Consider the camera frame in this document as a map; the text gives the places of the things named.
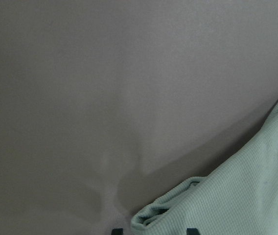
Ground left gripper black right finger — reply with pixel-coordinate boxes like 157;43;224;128
186;228;200;235

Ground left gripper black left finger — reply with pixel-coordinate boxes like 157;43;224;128
111;228;124;235

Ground olive green long-sleeve shirt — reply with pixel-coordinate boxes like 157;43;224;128
131;103;278;235

